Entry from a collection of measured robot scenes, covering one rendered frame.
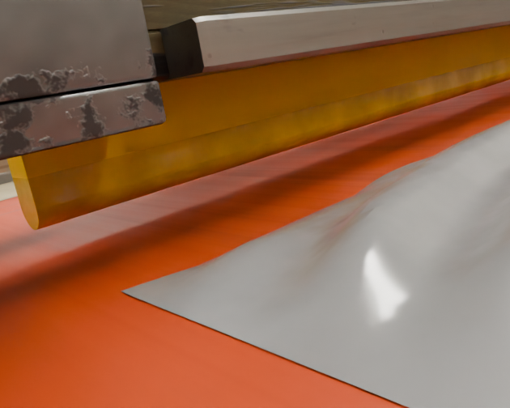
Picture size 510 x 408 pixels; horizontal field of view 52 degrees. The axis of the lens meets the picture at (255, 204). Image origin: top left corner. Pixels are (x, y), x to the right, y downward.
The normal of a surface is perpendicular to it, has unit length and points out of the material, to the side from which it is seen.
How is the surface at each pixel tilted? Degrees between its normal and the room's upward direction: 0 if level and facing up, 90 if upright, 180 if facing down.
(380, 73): 90
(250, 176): 0
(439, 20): 90
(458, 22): 90
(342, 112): 90
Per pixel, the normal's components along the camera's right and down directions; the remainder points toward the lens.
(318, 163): -0.17, -0.96
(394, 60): 0.66, 0.07
